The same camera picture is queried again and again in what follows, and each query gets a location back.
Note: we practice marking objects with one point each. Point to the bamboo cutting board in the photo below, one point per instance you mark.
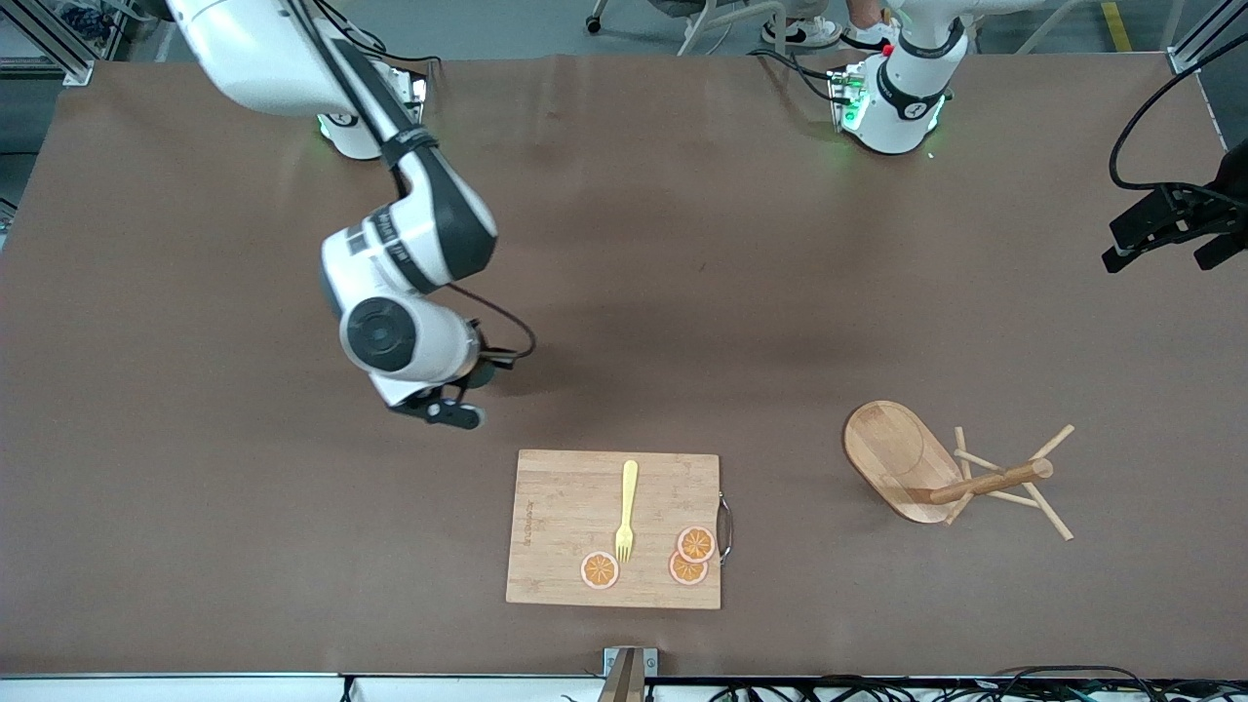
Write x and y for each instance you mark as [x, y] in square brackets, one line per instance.
[565, 526]

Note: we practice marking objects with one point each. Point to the yellow plastic fork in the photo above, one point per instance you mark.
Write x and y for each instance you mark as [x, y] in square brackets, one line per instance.
[629, 487]

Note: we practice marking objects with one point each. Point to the white table edge rail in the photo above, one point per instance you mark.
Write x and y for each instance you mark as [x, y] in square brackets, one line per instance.
[195, 690]

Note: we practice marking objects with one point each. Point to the wooden mug tree rack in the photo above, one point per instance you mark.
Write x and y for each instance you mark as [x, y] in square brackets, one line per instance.
[892, 453]

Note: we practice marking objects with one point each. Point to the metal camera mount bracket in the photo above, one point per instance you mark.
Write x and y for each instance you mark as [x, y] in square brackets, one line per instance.
[651, 661]

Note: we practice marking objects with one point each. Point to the white black sneaker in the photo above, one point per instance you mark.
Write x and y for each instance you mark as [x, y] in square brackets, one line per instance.
[804, 34]
[863, 39]

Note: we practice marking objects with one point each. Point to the orange slice toy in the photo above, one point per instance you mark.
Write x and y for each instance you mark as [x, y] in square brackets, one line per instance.
[696, 543]
[600, 570]
[682, 574]

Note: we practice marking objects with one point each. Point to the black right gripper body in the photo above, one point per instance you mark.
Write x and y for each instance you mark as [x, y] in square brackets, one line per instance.
[485, 370]

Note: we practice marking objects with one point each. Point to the aluminium frame post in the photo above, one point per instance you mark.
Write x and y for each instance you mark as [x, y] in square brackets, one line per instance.
[1185, 58]
[58, 54]

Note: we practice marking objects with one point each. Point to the office chair base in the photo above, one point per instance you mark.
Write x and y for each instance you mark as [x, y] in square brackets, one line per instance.
[592, 23]

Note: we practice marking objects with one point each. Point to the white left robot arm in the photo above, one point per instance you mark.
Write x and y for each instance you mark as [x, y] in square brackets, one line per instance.
[897, 107]

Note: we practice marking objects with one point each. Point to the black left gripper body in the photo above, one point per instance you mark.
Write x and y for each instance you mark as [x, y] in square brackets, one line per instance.
[1230, 187]

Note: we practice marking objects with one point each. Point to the bare person ankle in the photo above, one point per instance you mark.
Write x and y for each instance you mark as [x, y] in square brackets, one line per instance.
[863, 8]

